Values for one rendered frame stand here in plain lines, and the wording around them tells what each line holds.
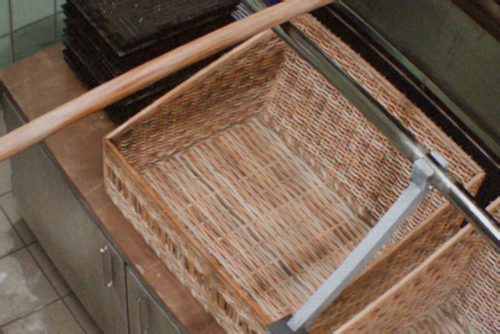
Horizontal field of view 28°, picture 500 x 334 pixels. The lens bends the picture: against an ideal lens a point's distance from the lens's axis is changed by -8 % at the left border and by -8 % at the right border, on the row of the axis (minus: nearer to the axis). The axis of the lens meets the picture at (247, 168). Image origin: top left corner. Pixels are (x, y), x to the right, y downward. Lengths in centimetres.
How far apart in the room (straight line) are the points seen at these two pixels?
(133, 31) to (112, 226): 39
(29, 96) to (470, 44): 102
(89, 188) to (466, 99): 79
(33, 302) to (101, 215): 65
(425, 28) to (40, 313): 128
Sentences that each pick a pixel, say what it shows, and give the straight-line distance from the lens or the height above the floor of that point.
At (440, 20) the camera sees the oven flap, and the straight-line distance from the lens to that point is 190.
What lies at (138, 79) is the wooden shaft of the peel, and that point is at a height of 120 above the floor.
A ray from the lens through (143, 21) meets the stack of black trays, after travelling 214.
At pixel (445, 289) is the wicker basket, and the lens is 197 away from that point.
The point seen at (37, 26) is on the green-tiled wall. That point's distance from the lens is 309.
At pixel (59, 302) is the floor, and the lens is 269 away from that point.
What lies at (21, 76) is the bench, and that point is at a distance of 241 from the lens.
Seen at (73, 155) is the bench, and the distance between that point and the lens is 221.
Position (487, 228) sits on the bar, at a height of 117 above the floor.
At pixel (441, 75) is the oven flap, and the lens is 190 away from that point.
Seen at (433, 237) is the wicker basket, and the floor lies 74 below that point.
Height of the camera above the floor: 218
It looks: 47 degrees down
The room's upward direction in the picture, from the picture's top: 6 degrees clockwise
